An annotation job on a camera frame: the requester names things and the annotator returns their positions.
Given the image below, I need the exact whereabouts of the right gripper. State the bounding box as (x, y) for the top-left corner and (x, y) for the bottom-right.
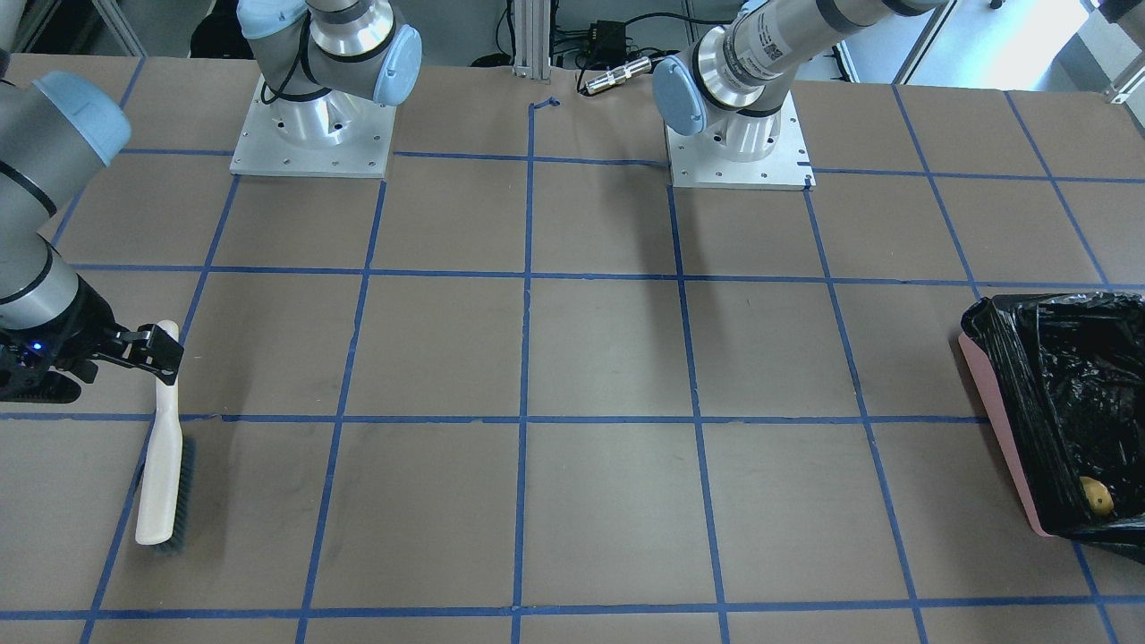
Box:
(1, 277), (184, 403)

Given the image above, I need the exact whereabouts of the beige hand brush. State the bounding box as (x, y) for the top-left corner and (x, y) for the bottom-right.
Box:
(134, 319), (196, 555)

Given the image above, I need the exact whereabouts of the orange bread roll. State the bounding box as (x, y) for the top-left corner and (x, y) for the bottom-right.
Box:
(1080, 476), (1114, 518)

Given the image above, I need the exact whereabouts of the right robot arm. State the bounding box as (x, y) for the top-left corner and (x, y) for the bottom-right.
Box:
(3, 1), (424, 405)

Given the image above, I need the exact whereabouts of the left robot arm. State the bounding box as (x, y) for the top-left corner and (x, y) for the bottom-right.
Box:
(653, 1), (941, 162)

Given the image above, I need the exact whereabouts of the black lined trash bin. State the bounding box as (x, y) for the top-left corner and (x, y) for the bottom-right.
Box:
(958, 291), (1144, 561)

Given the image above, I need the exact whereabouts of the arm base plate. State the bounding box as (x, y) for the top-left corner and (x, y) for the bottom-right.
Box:
(229, 77), (397, 179)
(664, 93), (818, 191)

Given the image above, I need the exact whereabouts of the aluminium frame post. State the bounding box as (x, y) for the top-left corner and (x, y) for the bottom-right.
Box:
(510, 0), (555, 84)

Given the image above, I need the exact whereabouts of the silver cable connector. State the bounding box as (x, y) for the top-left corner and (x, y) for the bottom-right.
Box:
(578, 56), (653, 97)

